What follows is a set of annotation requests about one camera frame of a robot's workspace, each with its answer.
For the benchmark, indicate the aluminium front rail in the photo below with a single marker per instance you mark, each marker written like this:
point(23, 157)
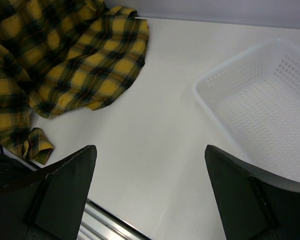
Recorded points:
point(99, 224)

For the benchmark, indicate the white plastic basket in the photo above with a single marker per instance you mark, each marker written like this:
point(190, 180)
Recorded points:
point(254, 100)

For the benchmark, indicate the yellow plaid shirt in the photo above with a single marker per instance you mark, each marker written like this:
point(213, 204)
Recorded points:
point(60, 55)

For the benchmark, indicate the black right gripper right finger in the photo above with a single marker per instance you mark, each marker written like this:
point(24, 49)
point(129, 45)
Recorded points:
point(253, 203)

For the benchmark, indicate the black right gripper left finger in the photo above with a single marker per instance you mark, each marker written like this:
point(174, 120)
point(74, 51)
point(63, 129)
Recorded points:
point(48, 203)

